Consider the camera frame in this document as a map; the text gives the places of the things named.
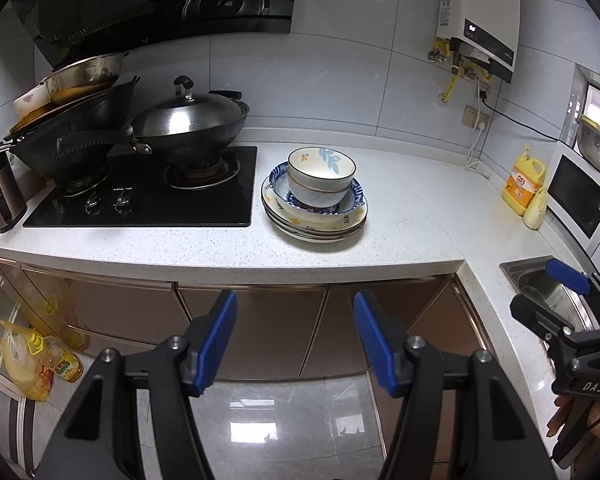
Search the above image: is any blue patterned shallow bowl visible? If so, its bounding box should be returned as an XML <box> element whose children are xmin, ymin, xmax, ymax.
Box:
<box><xmin>268</xmin><ymin>162</ymin><xmax>366</xmax><ymax>216</ymax></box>

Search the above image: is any white bowl blue leaf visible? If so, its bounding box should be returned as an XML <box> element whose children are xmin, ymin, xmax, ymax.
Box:
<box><xmin>287</xmin><ymin>146</ymin><xmax>358</xmax><ymax>193</ymax></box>

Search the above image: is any yellow bear print plate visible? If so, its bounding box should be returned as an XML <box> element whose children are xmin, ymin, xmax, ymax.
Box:
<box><xmin>263</xmin><ymin>202</ymin><xmax>367</xmax><ymax>244</ymax></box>

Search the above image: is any person's right hand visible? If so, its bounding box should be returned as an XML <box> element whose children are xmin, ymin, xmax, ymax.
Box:
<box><xmin>546</xmin><ymin>396</ymin><xmax>600</xmax><ymax>469</ymax></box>

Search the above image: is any stainless steel sink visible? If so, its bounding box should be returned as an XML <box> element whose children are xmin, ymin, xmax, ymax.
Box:
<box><xmin>499</xmin><ymin>254</ymin><xmax>600</xmax><ymax>356</ymax></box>

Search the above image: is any pale cabbage piece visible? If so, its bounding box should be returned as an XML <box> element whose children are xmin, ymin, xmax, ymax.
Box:
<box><xmin>522</xmin><ymin>188</ymin><xmax>547</xmax><ymax>231</ymax></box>

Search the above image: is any white microwave oven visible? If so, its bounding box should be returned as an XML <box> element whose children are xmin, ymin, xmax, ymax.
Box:
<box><xmin>545</xmin><ymin>142</ymin><xmax>600</xmax><ymax>272</ymax></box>

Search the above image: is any yellow detergent bottle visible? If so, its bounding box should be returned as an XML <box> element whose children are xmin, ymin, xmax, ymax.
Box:
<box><xmin>502</xmin><ymin>146</ymin><xmax>546</xmax><ymax>217</ymax></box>

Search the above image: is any black glass gas stove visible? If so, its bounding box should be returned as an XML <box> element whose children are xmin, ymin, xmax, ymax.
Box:
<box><xmin>23</xmin><ymin>146</ymin><xmax>258</xmax><ymax>228</ymax></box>

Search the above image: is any cooking oil bottle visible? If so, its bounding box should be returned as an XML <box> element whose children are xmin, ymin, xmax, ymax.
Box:
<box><xmin>27</xmin><ymin>332</ymin><xmax>83</xmax><ymax>382</ymax></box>

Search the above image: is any yellow plastic bag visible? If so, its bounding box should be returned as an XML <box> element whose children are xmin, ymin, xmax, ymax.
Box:
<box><xmin>0</xmin><ymin>320</ymin><xmax>54</xmax><ymax>402</ymax></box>

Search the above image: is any black lidded wok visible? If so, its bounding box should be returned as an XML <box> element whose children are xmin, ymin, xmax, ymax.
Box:
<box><xmin>109</xmin><ymin>75</ymin><xmax>250</xmax><ymax>158</ymax></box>

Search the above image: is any black ridged frying pan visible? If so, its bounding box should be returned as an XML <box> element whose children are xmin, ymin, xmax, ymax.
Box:
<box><xmin>3</xmin><ymin>76</ymin><xmax>140</xmax><ymax>179</ymax></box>

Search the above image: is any yellow gas valve pipe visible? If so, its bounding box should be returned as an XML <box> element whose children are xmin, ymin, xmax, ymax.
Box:
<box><xmin>427</xmin><ymin>38</ymin><xmax>493</xmax><ymax>105</ymax></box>

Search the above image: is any steel electric kettle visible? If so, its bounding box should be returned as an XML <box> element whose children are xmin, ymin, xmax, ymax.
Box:
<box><xmin>0</xmin><ymin>146</ymin><xmax>27</xmax><ymax>233</ymax></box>

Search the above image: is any white gas water heater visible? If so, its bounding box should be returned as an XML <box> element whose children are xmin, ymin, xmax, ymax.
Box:
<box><xmin>437</xmin><ymin>0</ymin><xmax>520</xmax><ymax>82</ymax></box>

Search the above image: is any steel bowl on pan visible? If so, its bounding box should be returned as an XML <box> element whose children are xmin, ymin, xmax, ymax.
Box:
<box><xmin>41</xmin><ymin>53</ymin><xmax>128</xmax><ymax>105</ymax></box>

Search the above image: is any small white floral bowl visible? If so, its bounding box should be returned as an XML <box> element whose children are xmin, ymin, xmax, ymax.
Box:
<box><xmin>14</xmin><ymin>82</ymin><xmax>50</xmax><ymax>118</ymax></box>

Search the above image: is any black range hood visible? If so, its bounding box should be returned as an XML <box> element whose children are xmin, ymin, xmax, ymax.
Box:
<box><xmin>12</xmin><ymin>0</ymin><xmax>294</xmax><ymax>67</ymax></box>

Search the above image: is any white power cable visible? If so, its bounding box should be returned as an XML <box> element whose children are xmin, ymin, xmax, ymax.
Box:
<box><xmin>466</xmin><ymin>79</ymin><xmax>491</xmax><ymax>179</ymax></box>

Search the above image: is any beige wall socket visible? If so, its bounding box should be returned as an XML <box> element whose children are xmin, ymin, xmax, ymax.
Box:
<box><xmin>460</xmin><ymin>105</ymin><xmax>491</xmax><ymax>131</ymax></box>

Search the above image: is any black power cable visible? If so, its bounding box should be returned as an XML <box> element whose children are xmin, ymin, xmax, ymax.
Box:
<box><xmin>477</xmin><ymin>86</ymin><xmax>577</xmax><ymax>143</ymax></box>

